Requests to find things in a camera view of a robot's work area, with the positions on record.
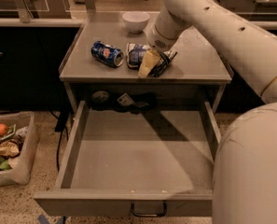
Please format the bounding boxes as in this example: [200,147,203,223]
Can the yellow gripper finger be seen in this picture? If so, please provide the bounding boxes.
[138,49,160,78]

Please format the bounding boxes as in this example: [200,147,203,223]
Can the clear plastic bin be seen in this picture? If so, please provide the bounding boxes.
[0,112,39,187]

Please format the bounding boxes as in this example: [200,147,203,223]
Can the black items behind drawer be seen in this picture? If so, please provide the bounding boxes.
[90,91,158,114]

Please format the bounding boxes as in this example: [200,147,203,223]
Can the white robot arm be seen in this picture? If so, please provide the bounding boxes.
[148,0,277,224]

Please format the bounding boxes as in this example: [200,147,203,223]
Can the black drawer handle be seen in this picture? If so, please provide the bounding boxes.
[131,202,167,217]

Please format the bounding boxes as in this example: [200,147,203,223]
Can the grey metal cabinet table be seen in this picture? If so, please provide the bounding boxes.
[60,12,231,109]

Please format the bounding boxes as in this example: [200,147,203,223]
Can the blue chip bag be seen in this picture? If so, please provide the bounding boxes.
[126,43,177,77]

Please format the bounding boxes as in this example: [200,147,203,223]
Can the crumpled snack wrapper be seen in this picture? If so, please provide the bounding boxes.
[0,142,20,157]

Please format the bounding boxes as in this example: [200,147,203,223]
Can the grey open top drawer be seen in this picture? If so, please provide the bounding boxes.
[35,102,220,217]

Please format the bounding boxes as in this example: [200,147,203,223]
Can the blue soda can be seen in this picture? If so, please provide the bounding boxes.
[90,41,124,68]

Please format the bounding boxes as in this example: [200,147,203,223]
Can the green item in bin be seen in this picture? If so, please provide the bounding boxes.
[0,160,11,171]

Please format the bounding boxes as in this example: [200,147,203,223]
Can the orange fruit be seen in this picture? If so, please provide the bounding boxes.
[0,123,8,136]

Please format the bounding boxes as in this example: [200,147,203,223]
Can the black floor cable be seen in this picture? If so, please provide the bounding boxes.
[48,109,70,173]

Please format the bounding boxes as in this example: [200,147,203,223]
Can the white ceramic bowl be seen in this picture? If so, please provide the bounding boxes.
[122,11,150,34]

